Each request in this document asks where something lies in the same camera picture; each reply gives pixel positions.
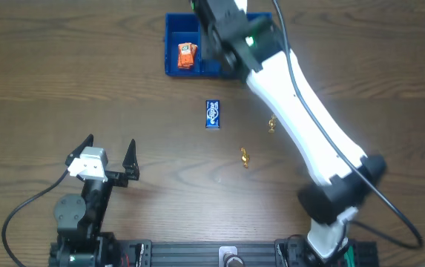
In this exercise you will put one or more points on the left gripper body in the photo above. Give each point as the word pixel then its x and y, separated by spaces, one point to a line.
pixel 116 178

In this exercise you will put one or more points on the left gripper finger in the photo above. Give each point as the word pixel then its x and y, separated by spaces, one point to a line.
pixel 83 146
pixel 131 163

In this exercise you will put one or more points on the blue candy pack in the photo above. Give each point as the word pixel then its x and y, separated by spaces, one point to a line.
pixel 212 114

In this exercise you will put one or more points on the gold candy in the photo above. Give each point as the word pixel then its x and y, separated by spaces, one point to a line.
pixel 272 124
pixel 244 157

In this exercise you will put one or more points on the orange candy box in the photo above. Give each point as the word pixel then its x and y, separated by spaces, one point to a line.
pixel 196 52
pixel 186 55

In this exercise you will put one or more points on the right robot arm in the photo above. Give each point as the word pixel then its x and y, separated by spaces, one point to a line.
pixel 301 111

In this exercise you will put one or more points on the blue tray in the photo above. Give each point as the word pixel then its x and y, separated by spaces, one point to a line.
pixel 173 41

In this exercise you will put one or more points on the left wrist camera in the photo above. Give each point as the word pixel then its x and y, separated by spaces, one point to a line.
pixel 88 163

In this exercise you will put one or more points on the mounting rail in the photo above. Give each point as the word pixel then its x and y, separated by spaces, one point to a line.
pixel 190 254

